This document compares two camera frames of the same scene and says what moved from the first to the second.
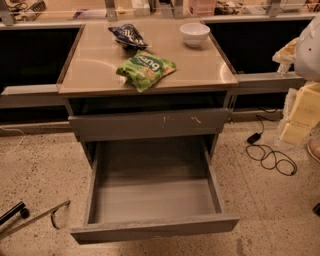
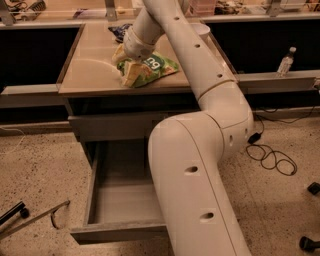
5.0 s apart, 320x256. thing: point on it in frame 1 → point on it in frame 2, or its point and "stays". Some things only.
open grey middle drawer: [152, 187] stays
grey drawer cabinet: [149, 103] stays
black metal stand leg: [20, 207] stays
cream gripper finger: [285, 55] → [120, 54]
